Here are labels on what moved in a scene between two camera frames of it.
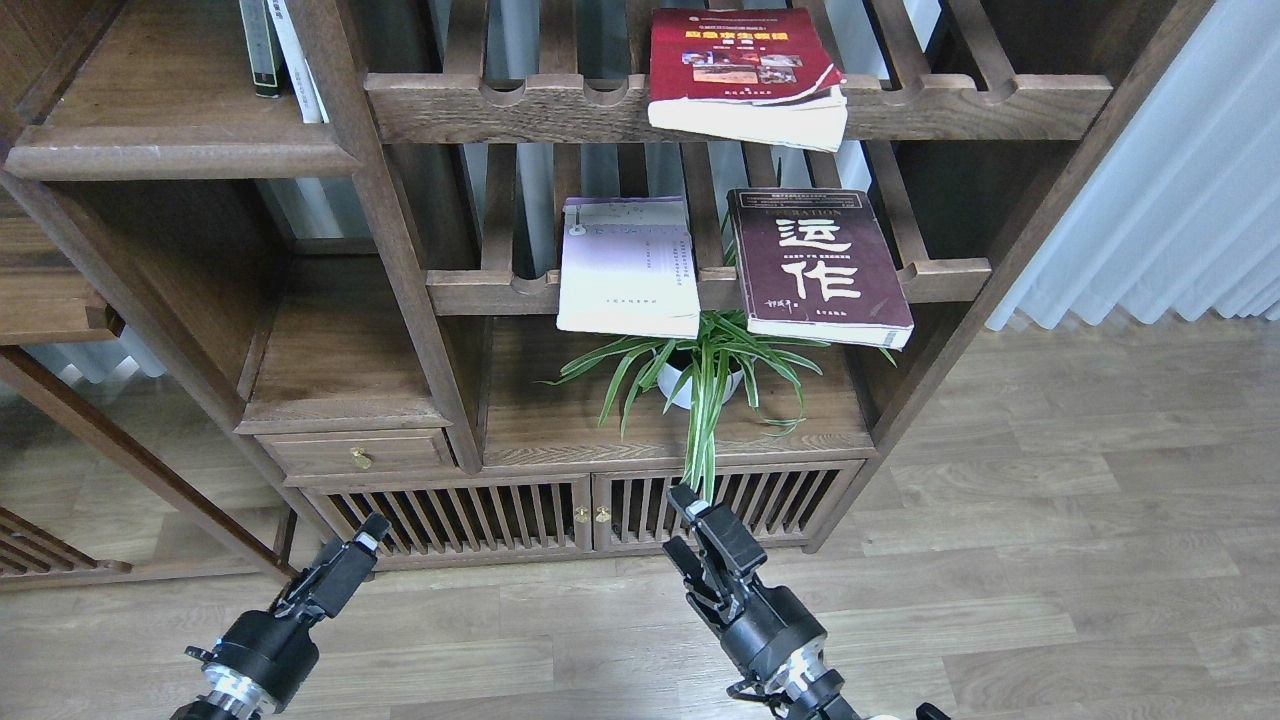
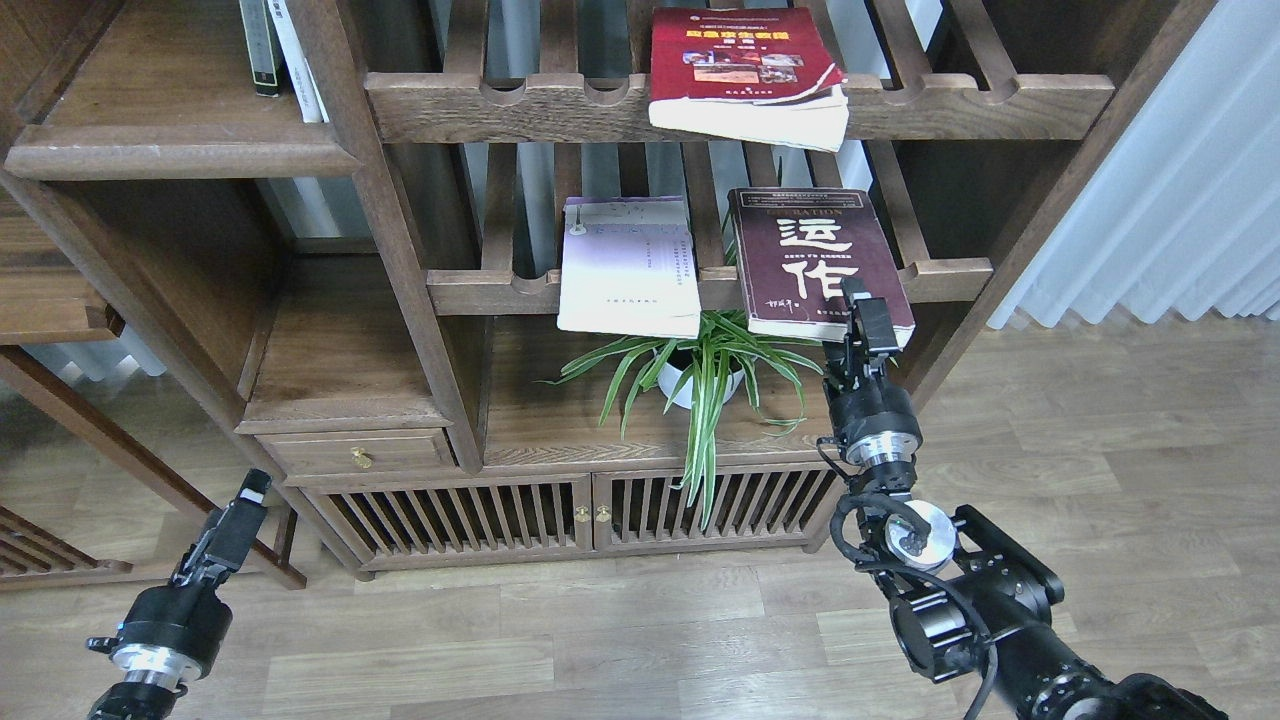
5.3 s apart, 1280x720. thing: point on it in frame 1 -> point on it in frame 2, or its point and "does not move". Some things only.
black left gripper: (275, 650) -> (175, 629)
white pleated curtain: (1179, 213) does not move
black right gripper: (773, 624) -> (874, 420)
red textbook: (761, 74) does not move
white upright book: (297, 65) does not move
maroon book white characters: (814, 267) does not move
